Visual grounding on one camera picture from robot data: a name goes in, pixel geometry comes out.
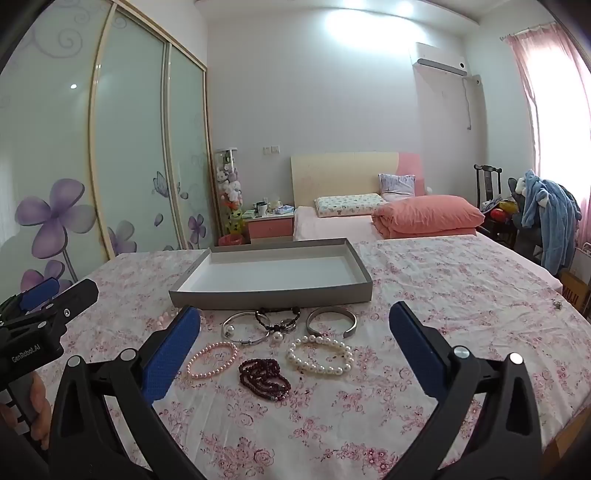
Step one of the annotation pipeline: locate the white air conditioner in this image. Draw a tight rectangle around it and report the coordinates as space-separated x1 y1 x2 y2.
412 42 469 77

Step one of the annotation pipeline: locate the pale pink bead bracelet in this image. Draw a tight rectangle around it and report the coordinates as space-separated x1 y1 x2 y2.
150 310 181 329

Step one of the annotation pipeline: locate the person's left hand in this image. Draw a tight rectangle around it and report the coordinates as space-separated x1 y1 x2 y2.
0 370 52 450

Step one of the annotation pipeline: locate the dark wooden chair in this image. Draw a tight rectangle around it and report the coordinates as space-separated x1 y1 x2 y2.
473 164 518 245

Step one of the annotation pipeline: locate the colourful plush toy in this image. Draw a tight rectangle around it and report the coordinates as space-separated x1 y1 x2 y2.
480 198 520 216

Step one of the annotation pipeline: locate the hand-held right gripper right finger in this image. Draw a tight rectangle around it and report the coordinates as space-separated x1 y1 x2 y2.
383 301 543 480

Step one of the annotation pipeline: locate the pink and cream nightstand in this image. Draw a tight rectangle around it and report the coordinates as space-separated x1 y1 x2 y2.
247 205 295 243

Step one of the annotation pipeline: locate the plush toy display tube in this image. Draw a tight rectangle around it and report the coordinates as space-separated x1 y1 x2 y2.
215 148 245 236

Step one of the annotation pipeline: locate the wide silver cuff bangle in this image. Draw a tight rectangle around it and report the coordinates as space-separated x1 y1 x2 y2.
305 305 358 337

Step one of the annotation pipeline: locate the blue fleece robe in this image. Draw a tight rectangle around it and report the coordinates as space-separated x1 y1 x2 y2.
521 170 583 273

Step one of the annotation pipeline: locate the black cord bracelet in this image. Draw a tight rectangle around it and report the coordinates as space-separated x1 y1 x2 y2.
255 307 302 344

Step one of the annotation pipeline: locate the pink pearl bracelet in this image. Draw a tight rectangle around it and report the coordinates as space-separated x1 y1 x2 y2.
186 342 239 380

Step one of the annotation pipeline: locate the air conditioner pipe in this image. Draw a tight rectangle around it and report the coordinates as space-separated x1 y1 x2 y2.
462 76 481 130

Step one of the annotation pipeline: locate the pink curtain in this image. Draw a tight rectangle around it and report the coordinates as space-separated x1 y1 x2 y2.
503 21 591 222

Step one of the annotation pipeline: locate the cream and pink headboard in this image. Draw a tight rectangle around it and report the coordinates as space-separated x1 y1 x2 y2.
290 152 423 208

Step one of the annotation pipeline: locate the folded pink quilt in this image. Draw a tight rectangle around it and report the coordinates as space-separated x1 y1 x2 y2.
370 195 485 240

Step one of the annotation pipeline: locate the grey office chair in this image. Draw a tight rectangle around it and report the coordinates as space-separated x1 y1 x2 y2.
508 178 555 259

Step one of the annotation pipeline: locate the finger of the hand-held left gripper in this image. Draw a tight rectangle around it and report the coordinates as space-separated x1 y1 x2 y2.
31 279 100 334
0 277 62 320

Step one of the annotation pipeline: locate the thin silver bangle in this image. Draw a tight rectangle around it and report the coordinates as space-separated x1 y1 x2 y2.
221 310 271 344

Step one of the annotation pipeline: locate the pink floral bed sheet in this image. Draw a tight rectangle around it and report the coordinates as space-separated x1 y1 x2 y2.
28 235 591 480

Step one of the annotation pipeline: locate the grey cardboard tray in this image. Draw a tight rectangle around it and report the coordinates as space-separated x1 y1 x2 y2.
168 237 374 311

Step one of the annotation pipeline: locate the dark red bead bracelet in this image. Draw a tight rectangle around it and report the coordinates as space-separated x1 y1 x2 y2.
238 357 293 402

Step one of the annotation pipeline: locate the lavender pillow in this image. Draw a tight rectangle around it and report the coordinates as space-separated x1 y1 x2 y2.
378 174 416 200

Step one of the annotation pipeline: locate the cardboard box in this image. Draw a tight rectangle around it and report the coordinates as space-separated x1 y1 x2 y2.
558 270 589 310

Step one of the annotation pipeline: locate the flower print sliding wardrobe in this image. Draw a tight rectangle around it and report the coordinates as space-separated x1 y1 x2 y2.
0 0 222 305

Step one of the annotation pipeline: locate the white patterned pillow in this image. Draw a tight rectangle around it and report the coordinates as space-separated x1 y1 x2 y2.
314 194 389 219

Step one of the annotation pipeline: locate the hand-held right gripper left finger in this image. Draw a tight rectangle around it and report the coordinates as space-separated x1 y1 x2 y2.
48 305 206 480

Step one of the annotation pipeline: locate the white pearl bracelet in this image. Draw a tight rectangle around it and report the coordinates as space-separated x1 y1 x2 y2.
286 335 354 377

